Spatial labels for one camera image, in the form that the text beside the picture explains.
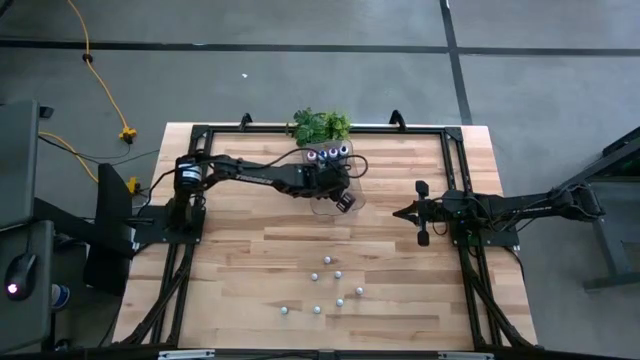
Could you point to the black monitor stand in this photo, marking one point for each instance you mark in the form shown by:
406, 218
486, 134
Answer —
107, 240

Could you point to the large red food coloring bottle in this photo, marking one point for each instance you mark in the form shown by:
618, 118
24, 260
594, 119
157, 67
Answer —
311, 155

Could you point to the green plant in white pot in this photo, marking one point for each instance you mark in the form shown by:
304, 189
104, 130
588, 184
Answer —
320, 125

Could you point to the large blue food coloring bottle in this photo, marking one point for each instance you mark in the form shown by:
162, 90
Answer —
322, 154

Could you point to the black computer mouse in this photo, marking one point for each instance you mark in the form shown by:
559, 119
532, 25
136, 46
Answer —
22, 272

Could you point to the silver bracket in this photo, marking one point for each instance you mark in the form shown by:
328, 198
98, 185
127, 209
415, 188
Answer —
465, 356
185, 355

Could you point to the blue and white can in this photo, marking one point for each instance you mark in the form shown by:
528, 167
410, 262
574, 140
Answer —
61, 296

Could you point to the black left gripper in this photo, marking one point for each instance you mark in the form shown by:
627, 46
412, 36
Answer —
327, 181

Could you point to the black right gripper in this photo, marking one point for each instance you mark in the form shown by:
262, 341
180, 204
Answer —
424, 215

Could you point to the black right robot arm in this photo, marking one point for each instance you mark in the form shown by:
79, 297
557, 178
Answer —
525, 205

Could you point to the grey cabinet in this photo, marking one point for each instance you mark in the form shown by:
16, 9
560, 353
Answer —
17, 160

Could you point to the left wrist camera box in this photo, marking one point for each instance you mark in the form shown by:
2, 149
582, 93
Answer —
346, 202

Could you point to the black aluminium table frame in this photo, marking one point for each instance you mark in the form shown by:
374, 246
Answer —
400, 130

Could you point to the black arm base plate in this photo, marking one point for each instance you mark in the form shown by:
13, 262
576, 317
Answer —
150, 225
500, 239

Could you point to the grey desk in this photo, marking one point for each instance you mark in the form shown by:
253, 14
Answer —
30, 320

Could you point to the large purple food coloring bottle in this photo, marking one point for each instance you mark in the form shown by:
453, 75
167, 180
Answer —
333, 152

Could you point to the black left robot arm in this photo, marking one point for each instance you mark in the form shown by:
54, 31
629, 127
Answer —
255, 176

